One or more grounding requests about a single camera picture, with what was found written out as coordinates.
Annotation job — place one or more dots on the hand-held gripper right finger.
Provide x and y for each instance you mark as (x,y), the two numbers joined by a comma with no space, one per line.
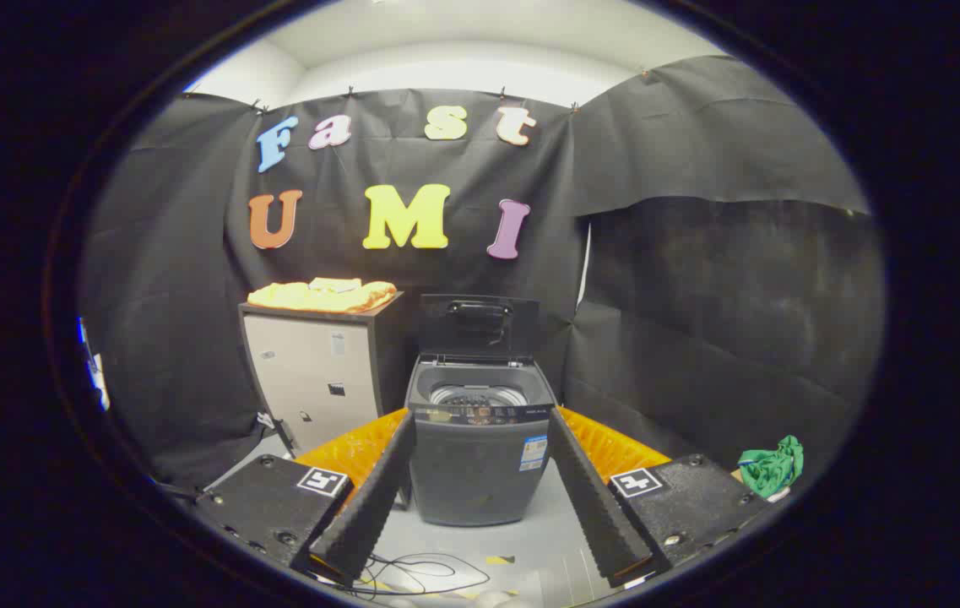
(593,507)

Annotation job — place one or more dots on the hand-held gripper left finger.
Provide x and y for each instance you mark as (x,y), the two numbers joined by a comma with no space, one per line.
(366,507)

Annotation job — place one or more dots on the dark grey washing machine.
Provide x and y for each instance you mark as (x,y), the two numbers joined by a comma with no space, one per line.
(471,473)

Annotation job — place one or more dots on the white and blue object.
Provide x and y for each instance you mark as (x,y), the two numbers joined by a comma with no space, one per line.
(95,371)

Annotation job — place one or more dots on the orange polo shirt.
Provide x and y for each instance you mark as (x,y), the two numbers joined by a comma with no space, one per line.
(302,297)

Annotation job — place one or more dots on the green cloth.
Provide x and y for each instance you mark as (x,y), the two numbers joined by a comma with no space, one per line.
(771,469)

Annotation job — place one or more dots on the grey cabinet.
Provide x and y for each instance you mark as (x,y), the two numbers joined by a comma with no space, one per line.
(311,363)

